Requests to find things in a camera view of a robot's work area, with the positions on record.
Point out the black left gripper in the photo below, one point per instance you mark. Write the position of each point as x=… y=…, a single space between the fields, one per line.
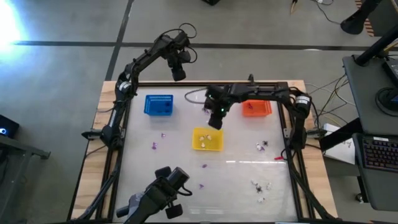
x=178 y=73

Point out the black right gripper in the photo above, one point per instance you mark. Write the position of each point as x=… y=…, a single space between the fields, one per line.
x=216 y=119

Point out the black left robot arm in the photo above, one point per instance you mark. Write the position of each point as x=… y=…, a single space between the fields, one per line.
x=140 y=60

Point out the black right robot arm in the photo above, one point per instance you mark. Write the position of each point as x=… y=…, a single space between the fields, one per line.
x=264 y=91

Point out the yellow plastic basket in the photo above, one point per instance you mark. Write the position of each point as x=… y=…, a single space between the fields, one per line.
x=214 y=146

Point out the blue plastic basket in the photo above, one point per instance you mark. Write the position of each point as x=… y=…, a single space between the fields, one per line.
x=155 y=101

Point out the orange plastic basket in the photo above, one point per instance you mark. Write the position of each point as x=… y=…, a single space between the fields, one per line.
x=261 y=110

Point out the silver mounting plate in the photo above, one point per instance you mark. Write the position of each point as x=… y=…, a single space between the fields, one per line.
x=286 y=132

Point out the red tag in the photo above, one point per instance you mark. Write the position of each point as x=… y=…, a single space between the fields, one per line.
x=279 y=158

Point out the black stand leg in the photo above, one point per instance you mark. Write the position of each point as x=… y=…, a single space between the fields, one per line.
x=339 y=137

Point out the white paper box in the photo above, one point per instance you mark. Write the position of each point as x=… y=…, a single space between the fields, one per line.
x=342 y=152

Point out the grey desk top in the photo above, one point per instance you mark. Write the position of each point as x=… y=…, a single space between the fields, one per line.
x=363 y=102

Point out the black caster wheel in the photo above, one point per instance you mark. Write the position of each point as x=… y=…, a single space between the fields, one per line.
x=359 y=198

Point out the black stand foot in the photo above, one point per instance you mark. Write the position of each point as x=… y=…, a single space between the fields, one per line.
x=353 y=25

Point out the backlit black keyboard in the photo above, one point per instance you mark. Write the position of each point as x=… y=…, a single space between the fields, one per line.
x=379 y=154

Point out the black round monitor base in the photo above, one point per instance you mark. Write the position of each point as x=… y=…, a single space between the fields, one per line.
x=385 y=99

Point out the grey metal stand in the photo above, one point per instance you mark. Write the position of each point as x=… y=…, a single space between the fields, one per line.
x=21 y=148

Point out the black device with blue light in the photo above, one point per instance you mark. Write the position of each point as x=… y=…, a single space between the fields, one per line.
x=9 y=124

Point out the black stand pole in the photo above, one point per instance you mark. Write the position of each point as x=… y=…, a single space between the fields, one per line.
x=377 y=46

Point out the red white striped mat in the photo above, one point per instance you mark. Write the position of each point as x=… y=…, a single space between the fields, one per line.
x=368 y=27

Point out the grey cart table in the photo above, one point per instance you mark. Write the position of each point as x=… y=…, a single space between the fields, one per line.
x=379 y=193

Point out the black frame clamp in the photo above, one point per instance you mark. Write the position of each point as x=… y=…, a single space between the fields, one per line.
x=251 y=77

